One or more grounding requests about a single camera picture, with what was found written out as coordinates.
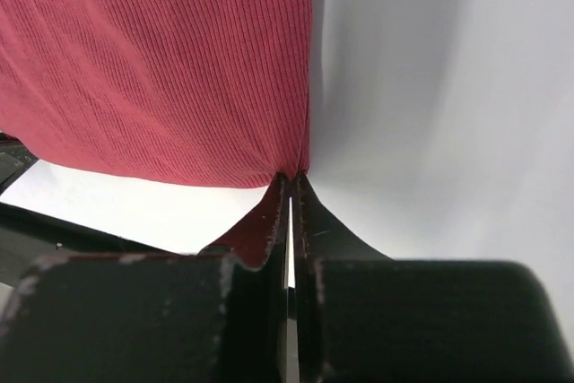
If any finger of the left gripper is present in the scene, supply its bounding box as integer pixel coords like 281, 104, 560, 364
0, 132, 39, 194

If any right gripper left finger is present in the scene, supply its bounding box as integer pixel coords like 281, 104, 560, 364
1, 174, 288, 382

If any pink tank top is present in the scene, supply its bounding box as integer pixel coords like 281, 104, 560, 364
1, 0, 312, 188

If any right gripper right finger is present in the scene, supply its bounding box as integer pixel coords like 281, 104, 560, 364
291, 174, 573, 382

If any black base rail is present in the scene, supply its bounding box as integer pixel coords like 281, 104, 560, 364
1, 204, 171, 287

